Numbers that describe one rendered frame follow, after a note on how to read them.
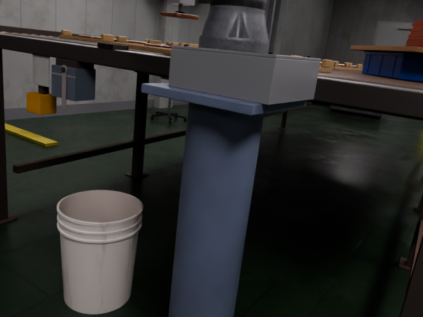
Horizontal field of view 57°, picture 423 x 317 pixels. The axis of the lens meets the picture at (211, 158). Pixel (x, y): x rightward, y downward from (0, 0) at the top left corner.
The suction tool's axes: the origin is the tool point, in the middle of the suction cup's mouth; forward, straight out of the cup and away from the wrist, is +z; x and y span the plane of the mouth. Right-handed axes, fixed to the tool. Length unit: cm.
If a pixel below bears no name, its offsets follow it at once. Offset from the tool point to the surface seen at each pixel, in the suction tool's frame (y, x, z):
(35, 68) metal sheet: 43, 39, 25
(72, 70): 19.2, 32.3, 22.5
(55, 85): 28, 36, 29
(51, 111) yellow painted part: 39, 34, 41
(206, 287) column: -68, 30, 62
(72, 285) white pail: -8, 41, 94
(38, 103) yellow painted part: 37, 39, 38
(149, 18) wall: 382, -195, -20
